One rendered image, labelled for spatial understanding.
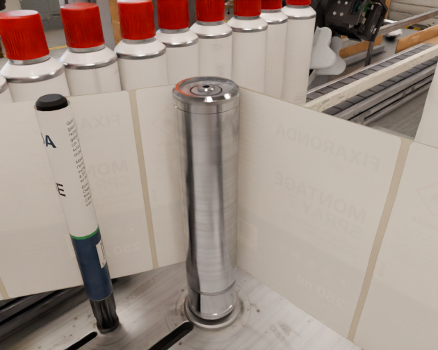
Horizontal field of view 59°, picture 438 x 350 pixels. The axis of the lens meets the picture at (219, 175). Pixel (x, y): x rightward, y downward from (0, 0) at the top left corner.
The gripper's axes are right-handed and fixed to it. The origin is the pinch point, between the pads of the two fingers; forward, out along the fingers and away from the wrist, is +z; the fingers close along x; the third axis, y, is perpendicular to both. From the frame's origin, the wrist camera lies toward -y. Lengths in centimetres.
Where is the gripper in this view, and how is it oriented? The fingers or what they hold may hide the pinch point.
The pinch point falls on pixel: (301, 79)
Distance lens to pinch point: 65.3
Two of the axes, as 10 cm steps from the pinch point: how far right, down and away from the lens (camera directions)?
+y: 6.8, 3.9, -6.2
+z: -3.6, 9.2, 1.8
